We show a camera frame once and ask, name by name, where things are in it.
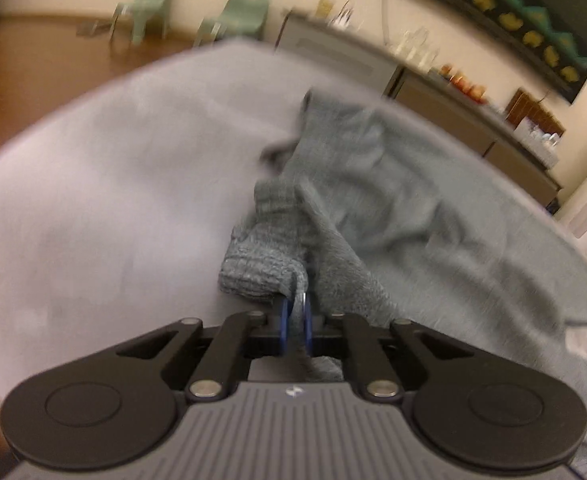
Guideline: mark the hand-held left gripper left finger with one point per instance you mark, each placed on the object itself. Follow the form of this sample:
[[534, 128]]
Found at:
[[284, 324]]

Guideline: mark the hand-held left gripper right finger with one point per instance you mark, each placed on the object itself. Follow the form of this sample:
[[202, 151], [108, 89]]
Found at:
[[308, 325]]

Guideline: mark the grey knitted sweater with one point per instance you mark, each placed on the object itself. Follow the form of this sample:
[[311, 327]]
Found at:
[[383, 200]]

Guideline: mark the light grey bed sheet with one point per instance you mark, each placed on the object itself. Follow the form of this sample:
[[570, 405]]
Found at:
[[123, 200]]

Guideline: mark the long grey sideboard cabinet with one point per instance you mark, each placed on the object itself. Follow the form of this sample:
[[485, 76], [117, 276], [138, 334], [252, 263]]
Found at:
[[443, 115]]

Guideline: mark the pile of orange fruit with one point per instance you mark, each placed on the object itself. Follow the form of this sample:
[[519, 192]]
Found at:
[[466, 85]]

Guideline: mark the white box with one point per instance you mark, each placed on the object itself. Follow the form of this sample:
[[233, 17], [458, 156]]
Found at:
[[536, 142]]

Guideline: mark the clear glass bottles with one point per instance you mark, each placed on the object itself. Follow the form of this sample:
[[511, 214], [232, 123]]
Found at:
[[418, 47]]

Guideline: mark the green plastic chair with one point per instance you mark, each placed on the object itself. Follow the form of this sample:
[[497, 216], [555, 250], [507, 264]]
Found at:
[[236, 17], [146, 7]]

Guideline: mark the brown box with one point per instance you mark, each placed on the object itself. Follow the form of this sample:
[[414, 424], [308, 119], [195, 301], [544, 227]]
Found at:
[[536, 107]]

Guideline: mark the dark wall painting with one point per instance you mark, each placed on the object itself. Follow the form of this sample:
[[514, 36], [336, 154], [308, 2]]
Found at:
[[523, 5]]

